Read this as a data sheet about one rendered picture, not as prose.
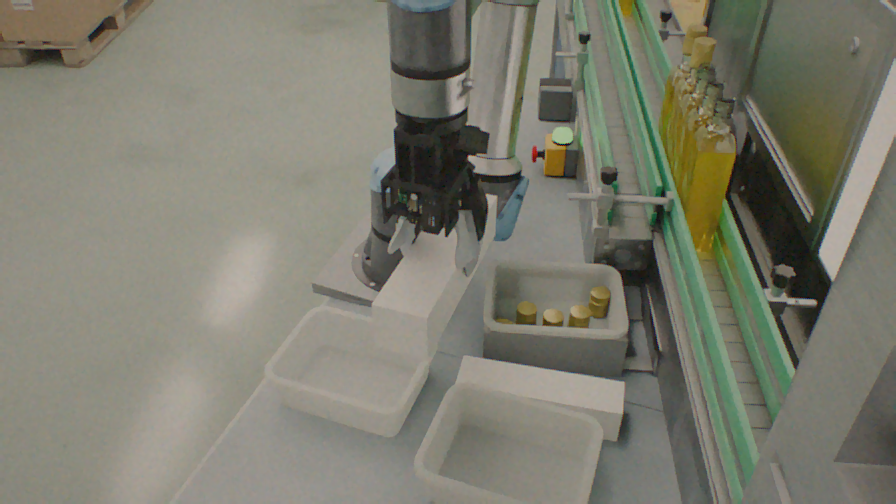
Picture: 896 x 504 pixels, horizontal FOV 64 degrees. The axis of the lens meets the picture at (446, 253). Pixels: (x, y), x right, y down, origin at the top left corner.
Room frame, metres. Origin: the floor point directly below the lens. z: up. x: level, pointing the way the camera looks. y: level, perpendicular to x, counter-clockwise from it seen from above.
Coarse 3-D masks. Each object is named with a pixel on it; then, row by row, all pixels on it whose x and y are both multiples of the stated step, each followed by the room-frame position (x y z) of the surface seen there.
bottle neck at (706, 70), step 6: (702, 66) 1.10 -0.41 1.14; (708, 66) 1.10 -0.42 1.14; (714, 66) 1.09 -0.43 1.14; (702, 72) 1.08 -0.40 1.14; (708, 72) 1.08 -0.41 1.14; (714, 72) 1.08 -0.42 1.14; (702, 78) 1.08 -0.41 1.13; (708, 78) 1.08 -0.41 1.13; (696, 84) 1.09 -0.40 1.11; (702, 84) 1.08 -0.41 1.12; (696, 90) 1.09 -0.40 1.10; (702, 90) 1.08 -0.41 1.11; (696, 96) 1.08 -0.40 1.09
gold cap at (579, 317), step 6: (576, 306) 0.89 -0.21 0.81; (582, 306) 0.89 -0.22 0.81; (570, 312) 0.88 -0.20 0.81; (576, 312) 0.88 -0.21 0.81; (582, 312) 0.88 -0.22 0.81; (588, 312) 0.88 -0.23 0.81; (570, 318) 0.87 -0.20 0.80; (576, 318) 0.86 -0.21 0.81; (582, 318) 0.86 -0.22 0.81; (588, 318) 0.87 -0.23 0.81; (570, 324) 0.87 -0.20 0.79; (576, 324) 0.86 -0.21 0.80; (582, 324) 0.86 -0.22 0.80; (588, 324) 0.87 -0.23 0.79
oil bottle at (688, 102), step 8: (688, 96) 1.10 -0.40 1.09; (680, 104) 1.11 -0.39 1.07; (688, 104) 1.08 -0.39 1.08; (696, 104) 1.07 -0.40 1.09; (680, 112) 1.10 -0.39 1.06; (688, 112) 1.07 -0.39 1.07; (680, 120) 1.09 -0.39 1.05; (680, 128) 1.08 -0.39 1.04; (672, 136) 1.11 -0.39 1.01; (680, 136) 1.07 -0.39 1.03; (672, 144) 1.10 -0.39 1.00; (672, 152) 1.09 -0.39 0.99; (672, 160) 1.08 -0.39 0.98; (672, 168) 1.07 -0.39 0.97
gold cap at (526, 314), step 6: (522, 306) 0.89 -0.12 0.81; (528, 306) 0.89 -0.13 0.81; (534, 306) 0.89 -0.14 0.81; (516, 312) 0.89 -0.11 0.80; (522, 312) 0.88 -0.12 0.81; (528, 312) 0.88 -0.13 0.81; (534, 312) 0.88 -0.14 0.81; (516, 318) 0.88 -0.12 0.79; (522, 318) 0.87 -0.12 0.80; (528, 318) 0.87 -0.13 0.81; (534, 318) 0.88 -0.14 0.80; (516, 324) 0.88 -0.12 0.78; (522, 324) 0.87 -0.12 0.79; (528, 324) 0.87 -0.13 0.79; (534, 324) 0.88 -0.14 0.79
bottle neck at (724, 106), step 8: (720, 96) 0.99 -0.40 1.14; (728, 96) 0.99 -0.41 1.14; (720, 104) 0.97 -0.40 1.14; (728, 104) 0.96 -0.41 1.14; (712, 112) 0.98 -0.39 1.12; (720, 112) 0.97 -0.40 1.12; (728, 112) 0.96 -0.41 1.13; (712, 120) 0.97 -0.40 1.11; (720, 120) 0.97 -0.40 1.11; (728, 120) 0.97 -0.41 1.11; (712, 128) 0.97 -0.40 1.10; (720, 128) 0.96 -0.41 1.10; (728, 128) 0.97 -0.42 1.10
